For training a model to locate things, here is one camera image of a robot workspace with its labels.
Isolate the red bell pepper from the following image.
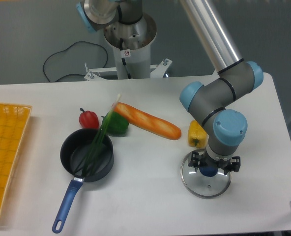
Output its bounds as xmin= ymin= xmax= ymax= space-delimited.
xmin=78 ymin=108 xmax=99 ymax=129

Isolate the green onion stalk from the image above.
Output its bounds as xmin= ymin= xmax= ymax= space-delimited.
xmin=73 ymin=93 xmax=121 ymax=177

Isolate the yellow woven basket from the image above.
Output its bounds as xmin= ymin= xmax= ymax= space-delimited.
xmin=0 ymin=103 xmax=32 ymax=214

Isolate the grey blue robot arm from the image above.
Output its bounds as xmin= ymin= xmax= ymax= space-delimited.
xmin=76 ymin=0 xmax=263 ymax=176

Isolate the yellow bell pepper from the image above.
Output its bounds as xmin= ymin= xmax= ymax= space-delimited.
xmin=187 ymin=120 xmax=207 ymax=148

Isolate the black floor cable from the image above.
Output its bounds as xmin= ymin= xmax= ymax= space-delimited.
xmin=42 ymin=40 xmax=109 ymax=83

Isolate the green bell pepper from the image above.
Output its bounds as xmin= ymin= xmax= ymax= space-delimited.
xmin=99 ymin=112 xmax=129 ymax=137

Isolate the baguette bread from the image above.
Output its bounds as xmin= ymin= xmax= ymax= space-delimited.
xmin=114 ymin=102 xmax=182 ymax=140

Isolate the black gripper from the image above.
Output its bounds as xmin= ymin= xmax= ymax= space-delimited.
xmin=188 ymin=151 xmax=241 ymax=174

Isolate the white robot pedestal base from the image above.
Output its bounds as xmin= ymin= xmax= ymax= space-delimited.
xmin=85 ymin=13 xmax=173 ymax=81

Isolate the glass lid blue knob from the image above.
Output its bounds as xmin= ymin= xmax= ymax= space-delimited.
xmin=180 ymin=149 xmax=232 ymax=199

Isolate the black pot blue handle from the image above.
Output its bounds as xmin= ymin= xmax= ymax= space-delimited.
xmin=52 ymin=128 xmax=115 ymax=234

